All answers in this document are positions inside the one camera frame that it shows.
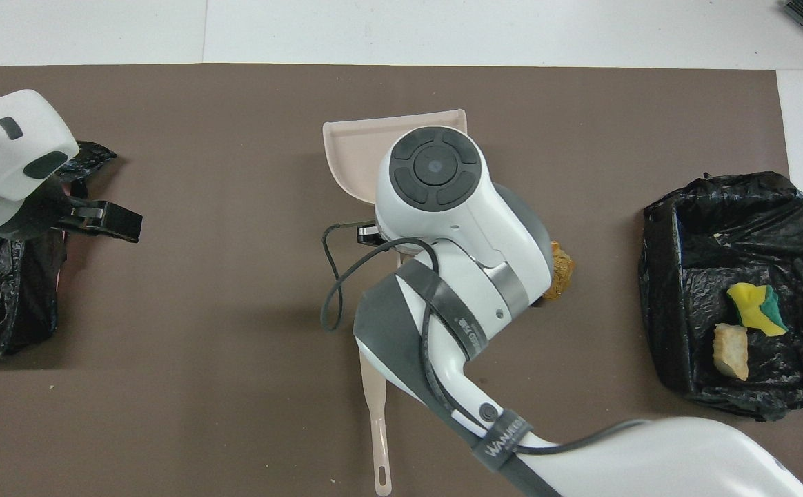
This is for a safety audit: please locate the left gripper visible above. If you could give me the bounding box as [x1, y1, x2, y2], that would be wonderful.
[23, 176, 110, 237]

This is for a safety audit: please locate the bin with black bag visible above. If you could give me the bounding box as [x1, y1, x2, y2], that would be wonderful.
[0, 141, 119, 357]
[639, 171, 803, 422]

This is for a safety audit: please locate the orange-brown crumpled trash piece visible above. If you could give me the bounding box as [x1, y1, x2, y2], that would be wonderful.
[542, 241, 575, 302]

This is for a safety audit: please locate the beige plastic dustpan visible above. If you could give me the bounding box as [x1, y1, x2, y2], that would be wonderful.
[322, 109, 469, 497]

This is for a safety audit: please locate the beige foam piece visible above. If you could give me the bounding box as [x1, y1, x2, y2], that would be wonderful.
[713, 322, 750, 382]

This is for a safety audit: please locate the yellow green sponge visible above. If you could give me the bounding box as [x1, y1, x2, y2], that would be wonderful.
[726, 282, 789, 338]

